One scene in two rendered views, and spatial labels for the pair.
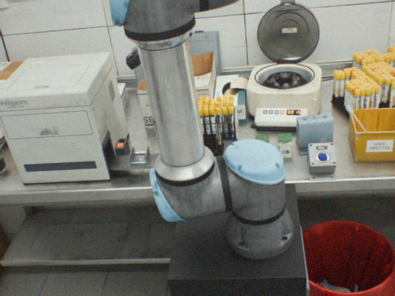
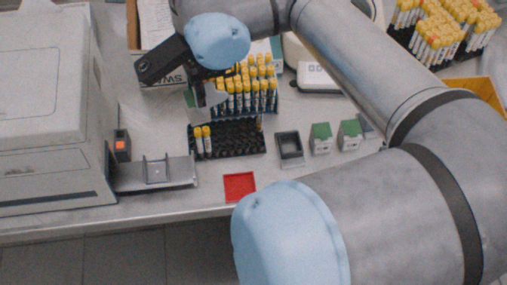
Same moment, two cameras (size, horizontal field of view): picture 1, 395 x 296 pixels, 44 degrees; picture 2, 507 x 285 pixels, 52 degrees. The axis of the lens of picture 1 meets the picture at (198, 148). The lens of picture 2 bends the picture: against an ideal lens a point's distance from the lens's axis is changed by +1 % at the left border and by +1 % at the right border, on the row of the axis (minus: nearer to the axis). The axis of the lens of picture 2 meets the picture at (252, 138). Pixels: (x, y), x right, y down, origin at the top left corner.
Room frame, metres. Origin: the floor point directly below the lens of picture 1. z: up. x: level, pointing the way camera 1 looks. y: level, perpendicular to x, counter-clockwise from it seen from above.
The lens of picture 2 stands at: (0.66, 0.13, 1.89)
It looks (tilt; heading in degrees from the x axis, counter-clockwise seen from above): 58 degrees down; 343
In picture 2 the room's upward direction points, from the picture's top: straight up
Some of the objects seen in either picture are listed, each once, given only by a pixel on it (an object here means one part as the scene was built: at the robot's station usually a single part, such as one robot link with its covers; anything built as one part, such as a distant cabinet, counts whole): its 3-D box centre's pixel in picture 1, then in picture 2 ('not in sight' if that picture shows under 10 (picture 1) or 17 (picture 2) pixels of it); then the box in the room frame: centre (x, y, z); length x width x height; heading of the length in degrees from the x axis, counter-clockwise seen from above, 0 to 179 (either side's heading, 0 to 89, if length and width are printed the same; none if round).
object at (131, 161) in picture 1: (133, 158); (146, 172); (1.21, 0.20, 0.92); 0.21 x 0.07 x 0.05; 81
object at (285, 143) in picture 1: (285, 147); (349, 136); (1.18, -0.25, 0.91); 0.05 x 0.04 x 0.07; 171
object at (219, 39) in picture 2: not in sight; (224, 19); (1.13, 0.03, 1.40); 0.11 x 0.11 x 0.08; 2
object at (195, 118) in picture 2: not in sight; (196, 105); (1.23, 0.07, 1.08); 0.05 x 0.04 x 0.06; 4
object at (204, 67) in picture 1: (180, 88); (182, 22); (1.58, 0.03, 0.95); 0.29 x 0.25 x 0.15; 171
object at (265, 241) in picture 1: (258, 217); not in sight; (0.80, -0.11, 0.99); 0.15 x 0.15 x 0.10
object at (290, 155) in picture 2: not in sight; (290, 146); (1.20, -0.12, 0.89); 0.09 x 0.05 x 0.04; 173
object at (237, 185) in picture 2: not in sight; (239, 187); (1.14, 0.01, 0.88); 0.07 x 0.07 x 0.01; 81
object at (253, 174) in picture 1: (252, 177); not in sight; (0.79, -0.10, 1.11); 0.13 x 0.12 x 0.14; 92
